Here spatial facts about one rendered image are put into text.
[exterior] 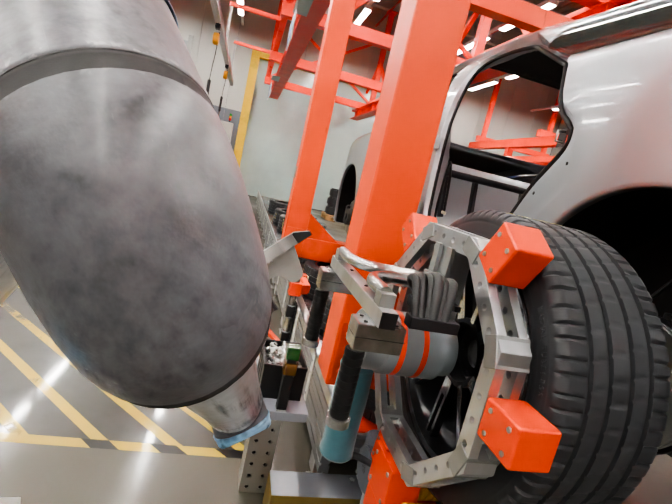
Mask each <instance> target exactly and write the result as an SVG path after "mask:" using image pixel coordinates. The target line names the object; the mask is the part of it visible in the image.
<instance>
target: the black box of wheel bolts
mask: <svg viewBox="0 0 672 504"><path fill-rule="evenodd" d="M288 343H293V344H299V345H300V347H301V354H300V359H299V361H297V364H298V368H297V372H296V376H294V377H293V381H292V386H291V390H290V395H289V399H288V400H292V401H300V399H301V394H302V390H303V386H304V381H305V377H306V373H307V371H308V368H307V364H306V360H305V357H304V353H303V350H302V346H301V343H295V342H288V341H280V340H273V339H266V342H265V344H264V346H263V348H262V350H261V352H260V355H259V360H258V365H257V373H258V380H259V386H260V389H261V392H262V397H263V398H273V399H277V397H278V393H279V388H280V383H281V379H282V374H283V373H282V366H283V361H284V359H285V358H286V355H285V352H286V348H287V344H288Z"/></svg>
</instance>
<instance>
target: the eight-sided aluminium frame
mask: <svg viewBox="0 0 672 504"><path fill-rule="evenodd" d="M490 240H491V239H487V238H484V237H481V236H478V235H476V234H473V233H470V232H467V231H464V230H461V229H459V228H458V227H453V226H449V225H444V224H440V223H435V222H429V223H428V224H427V226H425V227H423V231H422V232H421V233H420V234H419V236H418V237H417V238H416V239H415V241H414V242H413V243H412V244H411V246H410V247H409V248H408V249H407V250H406V252H405V253H404V254H403V255H402V257H401V258H400V259H399V260H398V262H395V264H394V266H398V267H403V268H408V269H413V270H418V271H424V269H425V268H426V269H427V268H428V267H429V265H430V262H431V258H432V254H433V250H434V247H435V243H436V241H437V242H440V243H442V244H443V246H445V247H451V248H453V249H455V251H456V252H458V253H460V254H462V255H465V256H467V258H468V260H469V266H470V271H471V277H472V282H473V287H474V293H475V298H476V304H477V309H478V314H479V320H480V325H481V331H482V336H483V341H484V357H483V360H482V364H481V367H480V370H479V373H478V377H477V380H476V383H475V387H474V390H473V393H472V397H471V400H470V403H469V406H468V410H467V413H466V416H465V420H464V423H463V426H462V429H461V433H460V436H459V439H458V443H457V446H456V449H455V450H454V451H452V452H449V453H445V454H442V455H439V456H436V457H433V458H428V457H427V455H426V453H425V452H424V450H423V448H422V447H421V445H420V443H419V442H418V440H417V438H416V437H415V435H414V433H413V432H412V430H411V428H410V427H409V425H408V423H407V422H406V420H405V418H404V415H403V410H402V395H401V381H400V376H396V375H388V380H389V400H390V406H389V405H388V404H387V383H386V374H379V373H375V372H374V377H375V406H376V410H375V412H374V413H375V418H376V424H377V428H378V431H380V430H381V433H382V436H383V439H384V441H385V443H386V445H387V447H388V449H389V451H390V453H391V455H392V457H393V459H394V462H395V464H396V466H397V468H398V470H399V472H400V474H401V479H403V480H404V482H405V484H406V486H407V487H418V488H440V487H441V486H446V485H451V484H456V483H461V482H467V481H472V480H477V479H487V478H488V477H492V476H494V473H495V470H496V467H497V466H498V465H499V464H500V461H499V460H498V459H497V457H496V456H495V455H494V454H493V453H492V451H491V450H490V449H489V448H488V446H487V445H486V444H485V443H484V442H483V440H482V439H481V438H480V437H479V436H478V434H477V432H478V429H479V425H480V422H481V419H482V416H483V413H484V409H485V406H486V403H487V400H488V398H489V397H493V398H502V399H511V400H518V399H519V396H520V393H521V390H522V387H523V384H524V381H525V378H526V375H527V374H529V373H530V362H531V359H532V353H531V349H530V343H531V341H530V340H529V339H528V337H527V333H526V329H525V325H524V321H523V317H522V313H521V309H520V305H519V301H518V297H517V293H516V289H515V288H513V287H508V286H502V285H497V284H492V283H489V282H488V280H487V277H486V275H485V272H484V269H483V266H482V263H481V260H480V257H479V254H480V252H481V251H482V250H483V249H484V247H485V246H486V245H487V244H488V242H489V241H490ZM388 286H389V287H390V288H391V289H392V291H393V293H394V294H395V295H396V296H397V293H398V290H399V287H401V291H400V295H399V298H398V302H397V306H396V310H398V311H403V312H407V310H408V306H409V305H408V304H407V299H408V295H409V294H412V290H411V288H410V287H405V286H398V285H390V284H388Z"/></svg>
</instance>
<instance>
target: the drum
mask: <svg viewBox="0 0 672 504"><path fill-rule="evenodd" d="M395 311H396V312H397V313H398V315H399V316H398V321H399V322H400V323H401V324H402V325H403V327H404V328H405V329H406V330H407V332H406V336H405V340H404V343H405V344H403V347H402V351H401V355H400V356H395V355H388V354H380V353H373V352H365V355H364V358H363V363H362V366H361V368H362V369H370V370H373V372H375V373H379V374H386V375H396V376H404V377H411V378H421V379H429V380H431V379H434V378H436V377H437V376H446V375H448V374H449V373H450V372H451V371H452V370H453V368H454V366H455V364H456V361H457V357H458V338H457V336H455V335H449V334H442V333H435V332H429V331H422V330H415V329H409V328H408V327H407V326H406V325H405V323H404V319H405V315H406V312H403V311H398V310H395ZM356 314H364V315H368V314H367V313H366V312H365V311H364V309H363V308H361V309H360V310H359V311H358V312H357V313H356Z"/></svg>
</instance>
